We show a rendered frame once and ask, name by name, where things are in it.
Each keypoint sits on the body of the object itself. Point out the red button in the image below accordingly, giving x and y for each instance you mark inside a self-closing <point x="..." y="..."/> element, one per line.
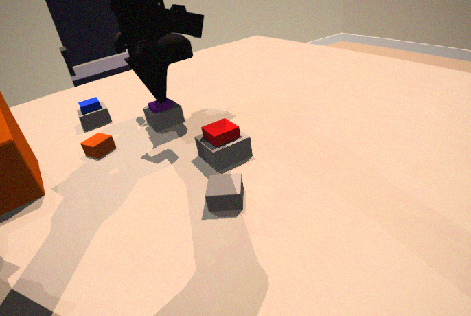
<point x="223" y="144"/>

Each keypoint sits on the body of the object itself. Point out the blue button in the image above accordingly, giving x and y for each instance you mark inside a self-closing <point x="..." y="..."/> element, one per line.
<point x="93" y="113"/>

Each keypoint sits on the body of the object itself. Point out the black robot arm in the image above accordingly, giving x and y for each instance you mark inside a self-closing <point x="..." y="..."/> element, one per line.
<point x="178" y="20"/>

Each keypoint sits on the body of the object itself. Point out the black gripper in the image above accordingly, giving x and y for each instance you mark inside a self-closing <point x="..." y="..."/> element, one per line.
<point x="150" y="52"/>

